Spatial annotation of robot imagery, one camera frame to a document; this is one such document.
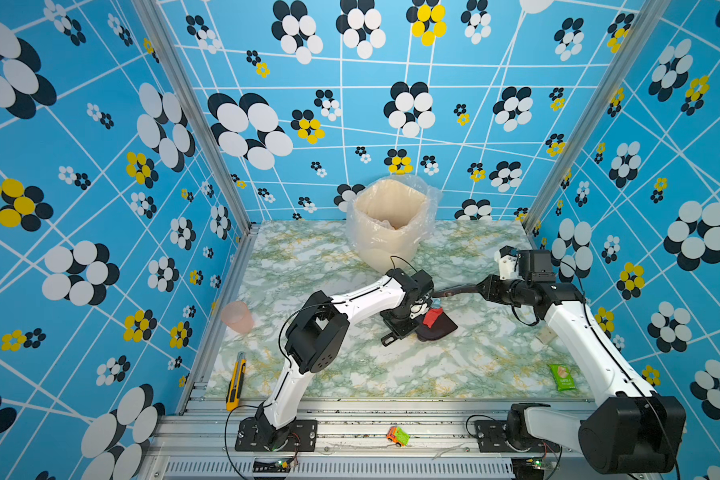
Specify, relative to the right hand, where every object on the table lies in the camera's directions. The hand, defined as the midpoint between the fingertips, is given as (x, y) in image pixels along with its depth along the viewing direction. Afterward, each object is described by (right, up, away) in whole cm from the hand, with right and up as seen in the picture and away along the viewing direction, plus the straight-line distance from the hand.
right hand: (482, 287), depth 83 cm
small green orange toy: (-25, -35, -11) cm, 44 cm away
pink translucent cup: (-74, -11, +11) cm, 75 cm away
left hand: (-22, -14, +6) cm, 27 cm away
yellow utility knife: (-68, -29, -4) cm, 74 cm away
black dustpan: (-9, -14, +10) cm, 19 cm away
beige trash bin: (-24, +23, +24) cm, 41 cm away
